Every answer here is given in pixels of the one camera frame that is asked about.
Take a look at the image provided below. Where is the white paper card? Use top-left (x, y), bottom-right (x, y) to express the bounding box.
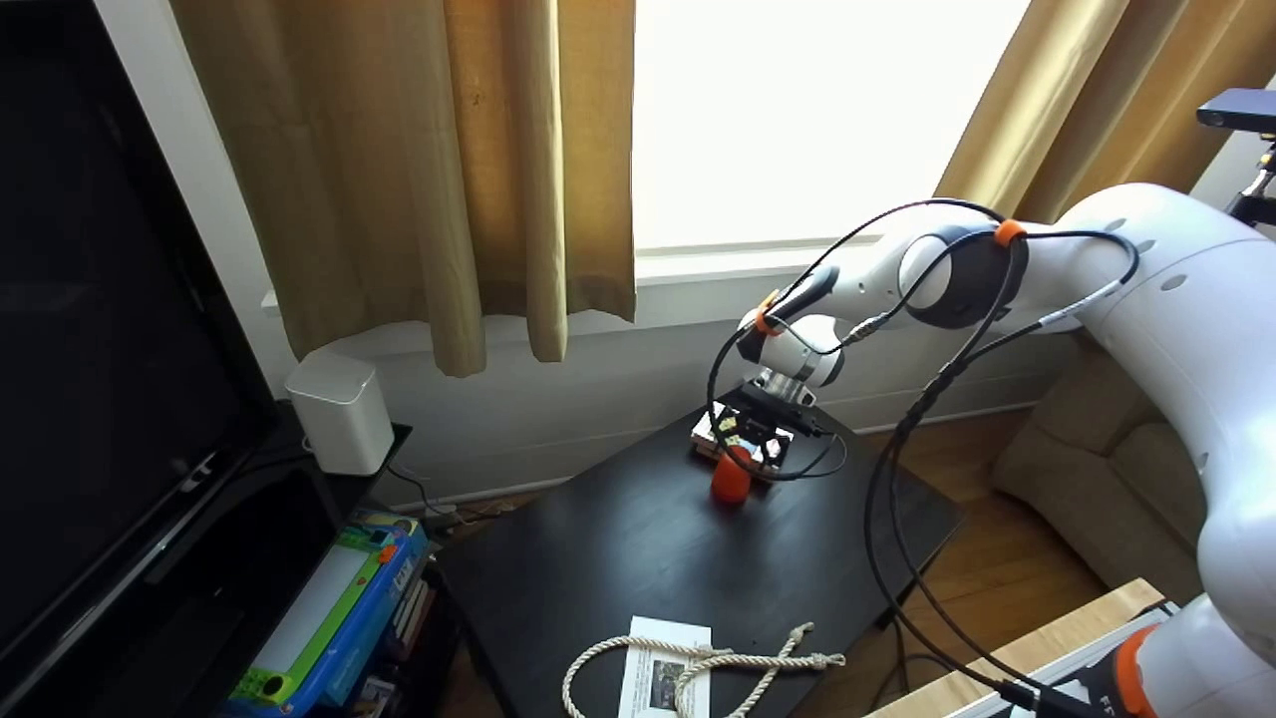
top-left (616, 614), bottom-right (712, 718)

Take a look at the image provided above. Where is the gold left curtain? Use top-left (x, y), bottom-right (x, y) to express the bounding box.
top-left (173, 0), bottom-right (638, 375)

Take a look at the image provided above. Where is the orange plastic cup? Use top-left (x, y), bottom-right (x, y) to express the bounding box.
top-left (712, 452), bottom-right (753, 509)

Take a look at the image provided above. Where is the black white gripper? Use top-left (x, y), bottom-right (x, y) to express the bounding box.
top-left (692, 377), bottom-right (830, 474)

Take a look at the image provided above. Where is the black tv stand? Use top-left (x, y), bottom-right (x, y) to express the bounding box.
top-left (0, 420), bottom-right (464, 718)

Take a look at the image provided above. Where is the beige armchair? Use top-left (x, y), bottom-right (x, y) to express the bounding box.
top-left (993, 340), bottom-right (1205, 601)

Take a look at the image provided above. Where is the white speaker box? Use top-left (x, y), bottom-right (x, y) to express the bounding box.
top-left (286, 349), bottom-right (397, 477)

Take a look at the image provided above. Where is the gold curtain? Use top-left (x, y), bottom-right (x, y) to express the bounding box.
top-left (936, 0), bottom-right (1276, 219)
top-left (173, 0), bottom-right (638, 375)

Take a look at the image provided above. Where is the white rope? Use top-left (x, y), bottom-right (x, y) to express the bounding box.
top-left (560, 618), bottom-right (848, 718)

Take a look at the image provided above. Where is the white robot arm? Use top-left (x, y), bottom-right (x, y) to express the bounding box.
top-left (731, 184), bottom-right (1276, 718)

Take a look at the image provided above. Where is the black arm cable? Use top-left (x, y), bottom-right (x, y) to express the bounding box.
top-left (701, 195), bottom-right (1144, 712)

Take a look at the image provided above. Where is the gold right curtain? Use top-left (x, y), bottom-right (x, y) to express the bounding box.
top-left (936, 0), bottom-right (1276, 219)

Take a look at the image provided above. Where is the green blue drawing toy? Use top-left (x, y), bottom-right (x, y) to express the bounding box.
top-left (229, 517), bottom-right (426, 718)

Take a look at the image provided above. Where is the black television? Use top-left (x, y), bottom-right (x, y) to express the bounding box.
top-left (0, 0), bottom-right (273, 683)

